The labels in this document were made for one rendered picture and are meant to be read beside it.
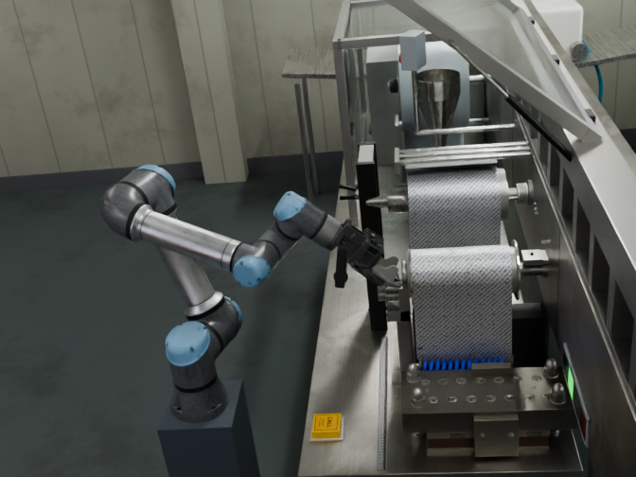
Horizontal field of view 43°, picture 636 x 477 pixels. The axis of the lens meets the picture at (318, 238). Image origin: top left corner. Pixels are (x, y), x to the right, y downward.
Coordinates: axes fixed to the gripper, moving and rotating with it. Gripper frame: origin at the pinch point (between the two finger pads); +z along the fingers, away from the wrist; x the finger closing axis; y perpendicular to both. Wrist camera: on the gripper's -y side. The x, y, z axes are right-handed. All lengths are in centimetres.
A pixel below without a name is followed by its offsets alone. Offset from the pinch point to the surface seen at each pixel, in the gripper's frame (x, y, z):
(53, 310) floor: 189, -222, -70
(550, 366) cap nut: -13.2, 10.3, 38.3
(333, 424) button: -16.0, -34.5, 6.7
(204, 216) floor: 298, -181, -21
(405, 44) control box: 53, 38, -25
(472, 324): -5.3, 4.9, 20.1
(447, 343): -5.3, -3.3, 18.7
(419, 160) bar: 25.1, 21.9, -8.3
